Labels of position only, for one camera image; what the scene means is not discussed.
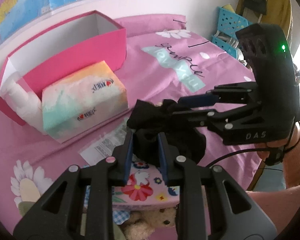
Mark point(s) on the pink cardboard box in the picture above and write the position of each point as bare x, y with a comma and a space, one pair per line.
63, 49

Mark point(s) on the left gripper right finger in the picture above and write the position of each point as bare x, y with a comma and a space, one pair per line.
212, 205

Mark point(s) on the white fluffy sock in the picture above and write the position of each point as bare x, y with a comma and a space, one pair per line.
25, 104

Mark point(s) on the yellow hanging coat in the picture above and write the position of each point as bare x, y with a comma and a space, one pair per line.
278, 12

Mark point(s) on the green plush toy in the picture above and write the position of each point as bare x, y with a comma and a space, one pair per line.
118, 234

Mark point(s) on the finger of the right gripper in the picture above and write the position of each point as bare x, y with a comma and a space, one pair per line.
215, 97
218, 122

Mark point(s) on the black handbag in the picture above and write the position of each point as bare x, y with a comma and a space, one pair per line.
259, 6

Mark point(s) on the right hand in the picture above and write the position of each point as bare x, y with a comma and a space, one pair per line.
286, 143

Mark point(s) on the turquoise plastic basket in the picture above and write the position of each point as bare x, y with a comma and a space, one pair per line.
228, 24

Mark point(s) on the pink floral bed sheet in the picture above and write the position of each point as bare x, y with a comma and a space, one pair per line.
158, 66

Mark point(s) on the blue checkered cloth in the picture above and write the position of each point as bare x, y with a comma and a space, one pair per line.
120, 216

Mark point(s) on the black cloth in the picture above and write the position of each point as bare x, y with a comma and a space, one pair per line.
148, 120

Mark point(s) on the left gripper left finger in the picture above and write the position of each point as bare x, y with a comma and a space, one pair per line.
78, 205

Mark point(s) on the pink floral soft pouch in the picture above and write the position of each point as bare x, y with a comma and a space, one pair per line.
145, 190

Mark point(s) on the pastel tissue pack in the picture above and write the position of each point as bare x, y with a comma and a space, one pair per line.
82, 100

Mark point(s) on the brown teddy bear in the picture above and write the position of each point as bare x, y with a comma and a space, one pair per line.
142, 224

